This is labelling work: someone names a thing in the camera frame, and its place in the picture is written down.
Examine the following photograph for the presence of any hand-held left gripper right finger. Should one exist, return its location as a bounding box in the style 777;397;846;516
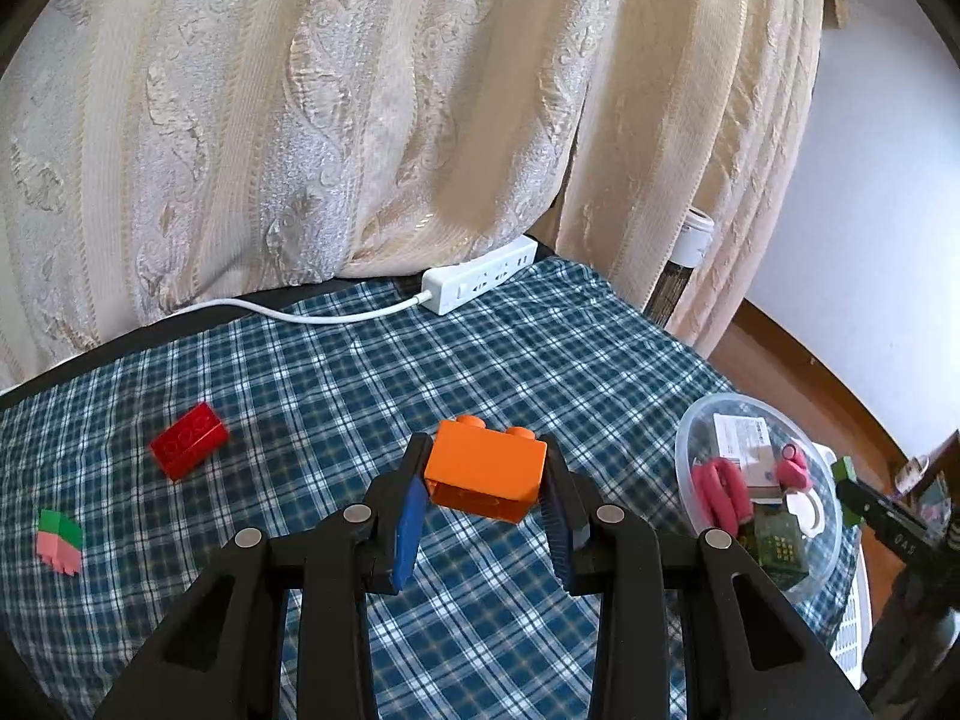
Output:
536;435;875;720

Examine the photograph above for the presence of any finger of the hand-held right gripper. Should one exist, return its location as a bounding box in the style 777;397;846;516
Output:
836;480;947;560

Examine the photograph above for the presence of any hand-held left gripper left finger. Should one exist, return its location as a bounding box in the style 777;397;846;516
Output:
94;431;436;720

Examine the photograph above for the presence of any orange toy block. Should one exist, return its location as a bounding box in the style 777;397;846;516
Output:
424;415;548;526

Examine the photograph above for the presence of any green box with gold print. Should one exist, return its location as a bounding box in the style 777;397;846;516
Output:
746;506;811;593

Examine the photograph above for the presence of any white card box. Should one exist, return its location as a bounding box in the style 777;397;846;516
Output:
711;412;781;500

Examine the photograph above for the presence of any pink foam hair curler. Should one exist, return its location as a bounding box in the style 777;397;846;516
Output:
690;444;812;533

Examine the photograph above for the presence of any clear plastic bowl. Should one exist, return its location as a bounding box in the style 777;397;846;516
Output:
673;391;845;605

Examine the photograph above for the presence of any blue plaid tablecloth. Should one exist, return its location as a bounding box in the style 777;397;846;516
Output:
0;255;860;720

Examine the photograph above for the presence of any red toy block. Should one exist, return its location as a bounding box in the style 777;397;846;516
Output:
150;402;230;482

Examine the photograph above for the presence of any brown woven panel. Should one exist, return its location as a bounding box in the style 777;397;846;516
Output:
646;262;692;327

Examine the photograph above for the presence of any white power strip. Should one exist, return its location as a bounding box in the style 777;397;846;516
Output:
420;235;539;316

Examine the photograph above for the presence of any white round cap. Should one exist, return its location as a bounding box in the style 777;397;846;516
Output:
671;206;717;267

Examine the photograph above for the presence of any pink toy block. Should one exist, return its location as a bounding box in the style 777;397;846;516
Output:
35;529;83;578

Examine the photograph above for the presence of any green toy block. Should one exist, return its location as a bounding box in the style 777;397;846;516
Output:
37;508;82;548

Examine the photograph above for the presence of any beige patterned curtain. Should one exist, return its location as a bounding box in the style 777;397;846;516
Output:
0;0;848;391

